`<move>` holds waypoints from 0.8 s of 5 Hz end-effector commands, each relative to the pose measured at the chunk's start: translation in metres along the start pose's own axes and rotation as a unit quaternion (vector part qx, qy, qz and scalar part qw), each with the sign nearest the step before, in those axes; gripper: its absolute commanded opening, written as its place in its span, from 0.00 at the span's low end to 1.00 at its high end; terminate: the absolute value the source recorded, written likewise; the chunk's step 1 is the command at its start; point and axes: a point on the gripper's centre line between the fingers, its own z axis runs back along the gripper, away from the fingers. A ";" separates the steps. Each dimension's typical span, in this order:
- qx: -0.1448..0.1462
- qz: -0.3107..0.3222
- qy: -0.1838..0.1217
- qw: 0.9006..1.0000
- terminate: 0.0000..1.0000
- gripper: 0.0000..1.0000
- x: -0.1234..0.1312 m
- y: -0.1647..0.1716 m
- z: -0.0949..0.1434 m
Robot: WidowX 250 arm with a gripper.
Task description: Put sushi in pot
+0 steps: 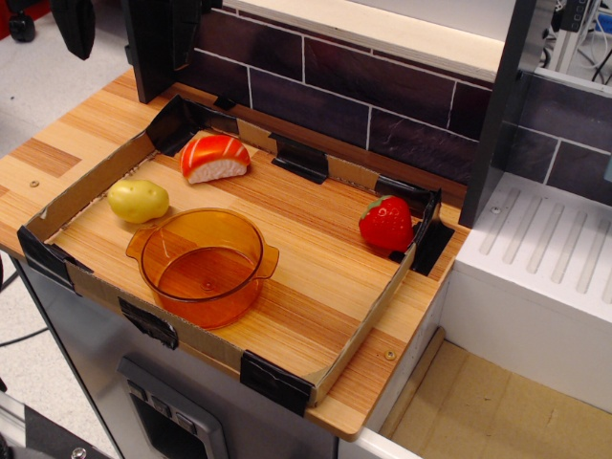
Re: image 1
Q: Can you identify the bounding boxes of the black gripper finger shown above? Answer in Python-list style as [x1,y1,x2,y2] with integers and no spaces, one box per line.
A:
[50,0,96,60]
[171,0,201,71]

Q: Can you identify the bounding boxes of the salmon nigiri sushi toy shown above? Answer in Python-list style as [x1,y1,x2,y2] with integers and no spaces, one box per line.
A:
[179,135,251,185]

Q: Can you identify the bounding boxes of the orange transparent plastic pot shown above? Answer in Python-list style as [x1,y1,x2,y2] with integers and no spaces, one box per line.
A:
[126,208,279,330]

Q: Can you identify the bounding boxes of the cardboard fence with black tape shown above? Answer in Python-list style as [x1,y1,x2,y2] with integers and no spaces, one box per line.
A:
[17,97,452,413]

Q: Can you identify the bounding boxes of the black caster wheel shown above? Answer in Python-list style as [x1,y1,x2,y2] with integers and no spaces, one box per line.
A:
[9,11,35,43]

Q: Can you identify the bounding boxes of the yellow potato toy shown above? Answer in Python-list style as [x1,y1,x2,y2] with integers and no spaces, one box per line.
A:
[107,180,169,224]

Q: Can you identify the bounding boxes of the red strawberry toy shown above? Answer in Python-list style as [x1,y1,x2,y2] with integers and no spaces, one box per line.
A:
[359,195,414,252]

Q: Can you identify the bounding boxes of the white sink drainboard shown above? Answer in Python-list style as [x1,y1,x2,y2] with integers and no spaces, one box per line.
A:
[455,173,611,325]

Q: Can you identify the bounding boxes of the grey oven control panel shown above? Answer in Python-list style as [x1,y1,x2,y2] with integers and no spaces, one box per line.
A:
[118,357,229,458]

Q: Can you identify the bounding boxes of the dark grey vertical post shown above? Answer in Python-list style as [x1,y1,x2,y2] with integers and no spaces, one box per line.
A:
[459,1,550,228]

